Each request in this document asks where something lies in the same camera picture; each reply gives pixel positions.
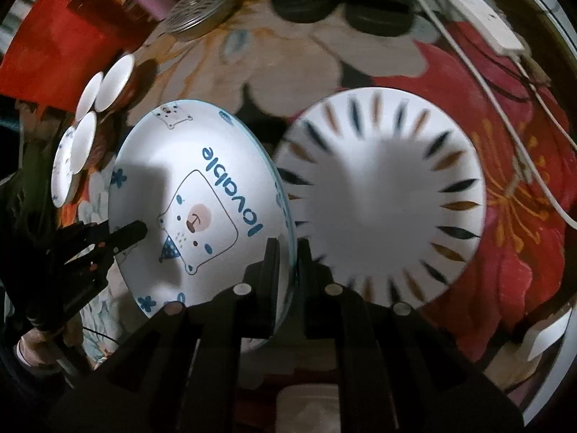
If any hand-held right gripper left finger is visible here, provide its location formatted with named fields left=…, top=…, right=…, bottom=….
left=47, top=237, right=289, bottom=433

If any white plate edge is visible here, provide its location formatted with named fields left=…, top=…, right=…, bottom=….
left=74, top=72, right=105, bottom=121

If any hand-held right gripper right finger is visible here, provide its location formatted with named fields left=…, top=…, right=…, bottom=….
left=298, top=238, right=527, bottom=433

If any white cable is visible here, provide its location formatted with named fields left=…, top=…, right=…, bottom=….
left=178, top=0, right=577, bottom=232

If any red cloth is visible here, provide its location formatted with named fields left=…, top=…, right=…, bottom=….
left=0, top=0, right=151, bottom=109

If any small blue print plate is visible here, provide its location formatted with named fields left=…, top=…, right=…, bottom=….
left=51, top=124, right=91, bottom=209

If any person's left hand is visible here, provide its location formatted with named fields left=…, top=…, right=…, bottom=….
left=17, top=325, right=84, bottom=371

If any perforated metal lid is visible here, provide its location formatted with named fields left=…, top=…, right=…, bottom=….
left=164, top=0, right=239, bottom=41

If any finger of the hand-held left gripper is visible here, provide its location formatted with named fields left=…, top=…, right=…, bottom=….
left=62, top=253, right=120, bottom=295
left=61, top=221, right=150, bottom=255

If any black cable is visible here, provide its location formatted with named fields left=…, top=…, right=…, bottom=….
left=464, top=31, right=554, bottom=101

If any white paper sheet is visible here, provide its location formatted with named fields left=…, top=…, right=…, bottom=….
left=524, top=310, right=572, bottom=362

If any white power strip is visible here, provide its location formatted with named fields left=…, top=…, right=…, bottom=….
left=430, top=0, right=527, bottom=56

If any leaf pattern plate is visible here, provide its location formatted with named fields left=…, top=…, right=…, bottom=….
left=273, top=87, right=488, bottom=311

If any white bowl with blue flowers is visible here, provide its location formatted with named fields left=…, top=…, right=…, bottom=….
left=108, top=99, right=298, bottom=353

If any small white bowl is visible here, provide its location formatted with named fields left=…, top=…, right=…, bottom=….
left=94, top=53, right=140, bottom=114
left=69, top=112, right=100, bottom=176

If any floral blanket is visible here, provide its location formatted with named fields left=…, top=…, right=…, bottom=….
left=0, top=0, right=577, bottom=433

